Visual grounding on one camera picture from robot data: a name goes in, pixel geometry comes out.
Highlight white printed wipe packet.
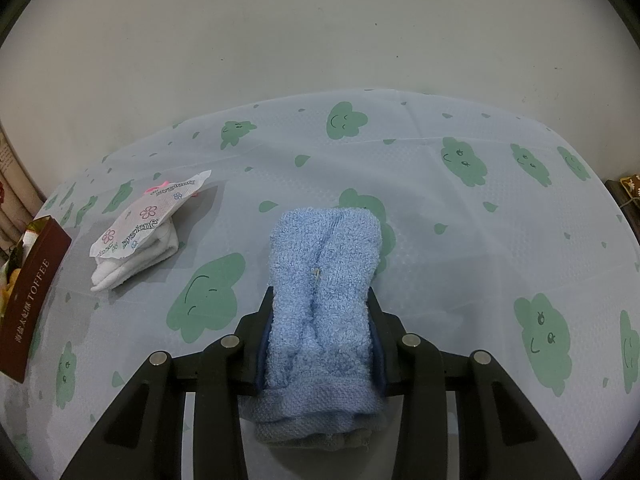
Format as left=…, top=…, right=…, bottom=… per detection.
left=90, top=170, right=212, bottom=260

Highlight white folded cloth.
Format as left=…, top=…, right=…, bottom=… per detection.
left=91, top=220, right=180, bottom=293

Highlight cloud print tablecloth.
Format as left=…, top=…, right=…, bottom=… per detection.
left=0, top=87, right=640, bottom=480

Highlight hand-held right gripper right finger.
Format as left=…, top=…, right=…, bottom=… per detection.
left=367, top=287, right=583, bottom=480

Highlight brown patterned box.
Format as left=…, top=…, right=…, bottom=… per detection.
left=605, top=174, right=640, bottom=241

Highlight dark red tin box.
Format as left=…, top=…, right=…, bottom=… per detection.
left=0, top=215, right=72, bottom=383

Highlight beige patterned curtain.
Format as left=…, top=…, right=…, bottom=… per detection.
left=0, top=120, right=43, bottom=261

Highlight light blue towel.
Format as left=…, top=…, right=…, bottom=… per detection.
left=239, top=207, right=389, bottom=448

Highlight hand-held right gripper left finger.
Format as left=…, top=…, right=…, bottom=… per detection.
left=60, top=285, right=277, bottom=480

